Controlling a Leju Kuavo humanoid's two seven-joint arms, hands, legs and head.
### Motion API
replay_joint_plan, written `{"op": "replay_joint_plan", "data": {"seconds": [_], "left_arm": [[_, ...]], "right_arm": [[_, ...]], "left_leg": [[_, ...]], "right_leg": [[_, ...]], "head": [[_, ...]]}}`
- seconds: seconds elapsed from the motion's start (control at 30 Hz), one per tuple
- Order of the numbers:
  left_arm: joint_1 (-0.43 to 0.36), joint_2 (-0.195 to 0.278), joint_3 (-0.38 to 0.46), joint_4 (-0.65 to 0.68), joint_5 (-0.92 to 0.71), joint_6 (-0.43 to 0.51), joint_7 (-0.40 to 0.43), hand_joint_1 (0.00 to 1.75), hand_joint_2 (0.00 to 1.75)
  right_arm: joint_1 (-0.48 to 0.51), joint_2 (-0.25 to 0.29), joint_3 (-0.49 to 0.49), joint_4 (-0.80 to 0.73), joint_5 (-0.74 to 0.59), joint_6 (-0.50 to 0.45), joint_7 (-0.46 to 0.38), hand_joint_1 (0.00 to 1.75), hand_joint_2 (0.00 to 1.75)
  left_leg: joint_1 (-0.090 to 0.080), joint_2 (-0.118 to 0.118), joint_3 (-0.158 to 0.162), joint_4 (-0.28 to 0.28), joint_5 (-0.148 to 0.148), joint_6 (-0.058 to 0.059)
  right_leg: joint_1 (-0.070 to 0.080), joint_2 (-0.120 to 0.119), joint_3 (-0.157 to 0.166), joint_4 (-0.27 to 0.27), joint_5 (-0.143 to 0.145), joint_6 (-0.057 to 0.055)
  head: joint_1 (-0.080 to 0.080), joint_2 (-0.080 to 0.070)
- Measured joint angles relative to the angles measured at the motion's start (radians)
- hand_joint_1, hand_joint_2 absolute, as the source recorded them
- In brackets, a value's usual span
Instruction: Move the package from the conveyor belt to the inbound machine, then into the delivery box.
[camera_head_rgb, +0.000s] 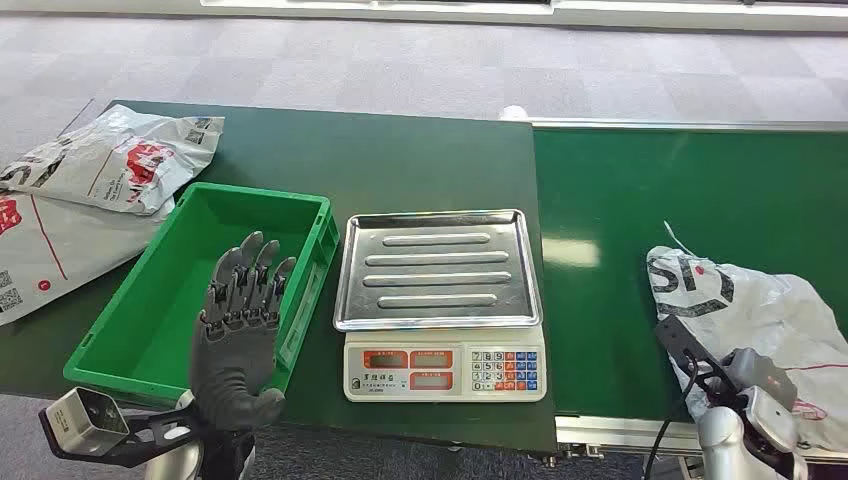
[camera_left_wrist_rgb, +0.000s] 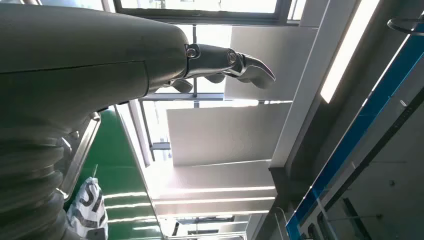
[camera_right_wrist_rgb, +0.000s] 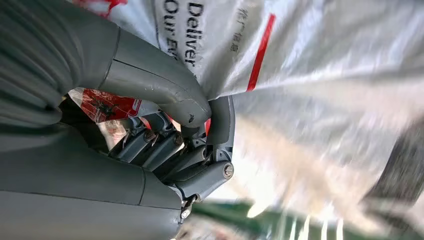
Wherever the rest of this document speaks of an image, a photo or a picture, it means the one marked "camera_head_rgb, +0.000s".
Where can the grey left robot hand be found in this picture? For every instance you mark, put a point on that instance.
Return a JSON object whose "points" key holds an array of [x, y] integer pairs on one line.
{"points": [[232, 371]]}

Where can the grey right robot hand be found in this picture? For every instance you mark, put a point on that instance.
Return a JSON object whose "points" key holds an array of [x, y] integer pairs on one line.
{"points": [[762, 371]]}

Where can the green plastic bin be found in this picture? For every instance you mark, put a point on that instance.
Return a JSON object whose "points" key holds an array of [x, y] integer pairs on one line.
{"points": [[152, 318]]}

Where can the white electronic scale body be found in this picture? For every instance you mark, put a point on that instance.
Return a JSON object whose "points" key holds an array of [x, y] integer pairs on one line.
{"points": [[397, 387]]}

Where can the large flat white courier bag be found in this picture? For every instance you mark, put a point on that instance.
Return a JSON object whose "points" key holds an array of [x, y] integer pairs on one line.
{"points": [[60, 252]]}

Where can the white courier bag red logo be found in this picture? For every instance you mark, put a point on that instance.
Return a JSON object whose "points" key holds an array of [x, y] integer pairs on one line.
{"points": [[132, 166]]}

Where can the steel scale tray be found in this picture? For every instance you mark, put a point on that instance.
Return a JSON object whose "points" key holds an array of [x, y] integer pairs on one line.
{"points": [[437, 265]]}

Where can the dark green table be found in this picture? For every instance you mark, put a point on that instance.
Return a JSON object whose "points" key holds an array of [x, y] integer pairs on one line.
{"points": [[397, 166]]}

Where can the black right camera bracket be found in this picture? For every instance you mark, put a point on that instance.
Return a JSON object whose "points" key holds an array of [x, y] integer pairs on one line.
{"points": [[676, 338]]}

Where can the black camera bracket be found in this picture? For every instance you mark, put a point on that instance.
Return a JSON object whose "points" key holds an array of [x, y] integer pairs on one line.
{"points": [[146, 444], [676, 338]]}

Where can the black left camera bracket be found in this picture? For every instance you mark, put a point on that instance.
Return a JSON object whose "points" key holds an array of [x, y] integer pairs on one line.
{"points": [[146, 444]]}

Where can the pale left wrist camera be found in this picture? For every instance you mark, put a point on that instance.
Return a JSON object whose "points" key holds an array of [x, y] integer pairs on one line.
{"points": [[86, 420]]}

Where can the white wall ledge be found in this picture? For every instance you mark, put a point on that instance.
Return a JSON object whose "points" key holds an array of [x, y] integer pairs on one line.
{"points": [[596, 16]]}

